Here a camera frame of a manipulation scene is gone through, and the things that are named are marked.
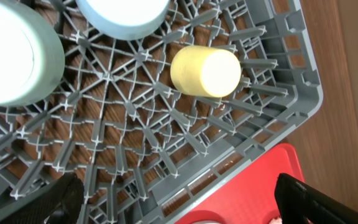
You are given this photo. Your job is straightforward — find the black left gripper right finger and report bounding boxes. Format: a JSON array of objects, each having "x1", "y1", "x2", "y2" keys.
[{"x1": 274, "y1": 173, "x2": 358, "y2": 224}]

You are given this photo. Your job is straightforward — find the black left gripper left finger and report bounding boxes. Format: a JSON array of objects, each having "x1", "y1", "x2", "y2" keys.
[{"x1": 0, "y1": 173, "x2": 84, "y2": 223}]

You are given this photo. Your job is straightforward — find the mint green bowl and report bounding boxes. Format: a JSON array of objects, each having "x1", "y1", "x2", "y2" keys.
[{"x1": 0, "y1": 1, "x2": 65, "y2": 106}]

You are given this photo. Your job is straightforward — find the yellow plastic cup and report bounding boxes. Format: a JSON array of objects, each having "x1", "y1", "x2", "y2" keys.
[{"x1": 170, "y1": 45, "x2": 241, "y2": 98}]

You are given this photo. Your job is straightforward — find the light blue bowl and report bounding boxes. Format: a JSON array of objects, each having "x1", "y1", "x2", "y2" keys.
[{"x1": 76, "y1": 0, "x2": 170, "y2": 40}]

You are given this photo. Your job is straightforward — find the grey dishwasher rack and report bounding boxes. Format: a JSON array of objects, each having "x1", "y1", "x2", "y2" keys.
[{"x1": 0, "y1": 0, "x2": 323, "y2": 223}]

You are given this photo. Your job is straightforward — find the red plastic tray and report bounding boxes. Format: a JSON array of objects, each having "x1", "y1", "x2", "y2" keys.
[{"x1": 176, "y1": 143, "x2": 304, "y2": 224}]

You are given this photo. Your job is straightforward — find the light blue plate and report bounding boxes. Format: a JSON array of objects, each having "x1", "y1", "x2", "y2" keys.
[{"x1": 193, "y1": 220, "x2": 219, "y2": 224}]

